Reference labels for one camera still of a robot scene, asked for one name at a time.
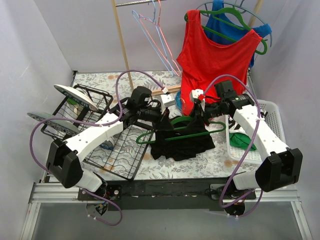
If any black tank top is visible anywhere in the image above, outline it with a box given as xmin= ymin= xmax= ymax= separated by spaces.
xmin=150 ymin=116 xmax=216 ymax=161

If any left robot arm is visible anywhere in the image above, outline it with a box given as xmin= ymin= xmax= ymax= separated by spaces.
xmin=46 ymin=86 xmax=175 ymax=200

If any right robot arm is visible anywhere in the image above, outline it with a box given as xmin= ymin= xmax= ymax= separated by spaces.
xmin=189 ymin=80 xmax=303 ymax=199

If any red tank top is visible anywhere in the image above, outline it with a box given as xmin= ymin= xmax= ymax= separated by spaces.
xmin=177 ymin=9 xmax=262 ymax=116

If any blue tank top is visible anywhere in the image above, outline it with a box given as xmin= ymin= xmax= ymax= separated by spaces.
xmin=204 ymin=0 xmax=272 ymax=68

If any green hanger with tops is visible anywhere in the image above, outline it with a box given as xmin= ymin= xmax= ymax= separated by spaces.
xmin=199 ymin=7 xmax=252 ymax=43

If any teal dish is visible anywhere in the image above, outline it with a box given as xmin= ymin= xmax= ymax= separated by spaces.
xmin=174 ymin=90 xmax=183 ymax=111

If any wooden clothes rack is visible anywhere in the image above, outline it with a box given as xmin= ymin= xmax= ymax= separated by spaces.
xmin=111 ymin=0 xmax=210 ymax=77

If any black white striped garment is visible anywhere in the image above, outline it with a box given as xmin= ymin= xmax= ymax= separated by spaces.
xmin=228 ymin=109 xmax=268 ymax=134

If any green garment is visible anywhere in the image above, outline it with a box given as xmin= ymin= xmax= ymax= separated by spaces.
xmin=229 ymin=133 xmax=251 ymax=150

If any white plastic basket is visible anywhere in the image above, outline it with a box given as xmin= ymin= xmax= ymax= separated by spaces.
xmin=225 ymin=99 xmax=286 ymax=165

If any blue patterned bowl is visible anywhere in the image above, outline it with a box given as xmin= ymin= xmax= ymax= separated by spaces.
xmin=99 ymin=140 xmax=114 ymax=150

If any grey patterned plate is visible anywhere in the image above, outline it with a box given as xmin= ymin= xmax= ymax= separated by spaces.
xmin=27 ymin=111 xmax=80 ymax=135

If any white green rimmed plate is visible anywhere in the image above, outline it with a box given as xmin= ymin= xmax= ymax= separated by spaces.
xmin=53 ymin=84 xmax=99 ymax=112

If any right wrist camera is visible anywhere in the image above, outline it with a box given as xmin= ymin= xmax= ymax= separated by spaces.
xmin=189 ymin=89 xmax=205 ymax=103

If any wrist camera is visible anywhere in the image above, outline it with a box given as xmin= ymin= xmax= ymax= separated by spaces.
xmin=160 ymin=87 xmax=175 ymax=114
xmin=189 ymin=89 xmax=205 ymax=103

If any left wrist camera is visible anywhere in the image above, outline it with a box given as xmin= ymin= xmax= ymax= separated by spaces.
xmin=160 ymin=87 xmax=175 ymax=114

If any blue wire hanger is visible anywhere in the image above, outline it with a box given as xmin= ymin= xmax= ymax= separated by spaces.
xmin=131 ymin=0 xmax=177 ymax=77

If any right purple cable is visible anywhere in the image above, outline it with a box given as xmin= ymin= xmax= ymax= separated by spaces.
xmin=203 ymin=74 xmax=265 ymax=219

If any purple cable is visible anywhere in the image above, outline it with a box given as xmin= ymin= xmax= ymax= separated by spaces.
xmin=29 ymin=69 xmax=170 ymax=227
xmin=203 ymin=74 xmax=265 ymax=219

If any black wire dish rack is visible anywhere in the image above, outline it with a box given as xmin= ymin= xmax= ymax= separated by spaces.
xmin=50 ymin=84 xmax=148 ymax=181

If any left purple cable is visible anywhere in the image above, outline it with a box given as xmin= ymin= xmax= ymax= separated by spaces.
xmin=29 ymin=69 xmax=170 ymax=227

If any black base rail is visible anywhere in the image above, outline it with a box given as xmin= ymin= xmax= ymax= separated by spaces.
xmin=78 ymin=176 xmax=257 ymax=211

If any pink wire hanger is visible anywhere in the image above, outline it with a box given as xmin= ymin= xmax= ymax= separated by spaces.
xmin=138 ymin=0 xmax=183 ymax=77

